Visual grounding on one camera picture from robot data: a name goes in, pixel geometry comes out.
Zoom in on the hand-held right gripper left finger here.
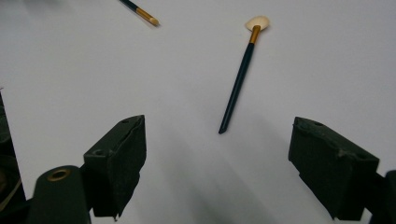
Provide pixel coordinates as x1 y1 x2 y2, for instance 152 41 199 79
81 114 148 220

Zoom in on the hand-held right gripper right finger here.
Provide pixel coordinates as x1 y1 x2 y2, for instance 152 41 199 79
288 116 381 222

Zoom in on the fan makeup brush dark handle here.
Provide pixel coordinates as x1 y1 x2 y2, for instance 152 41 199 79
218 15 271 135

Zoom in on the small makeup brush dark handle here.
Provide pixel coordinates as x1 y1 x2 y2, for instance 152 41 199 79
119 0 161 27

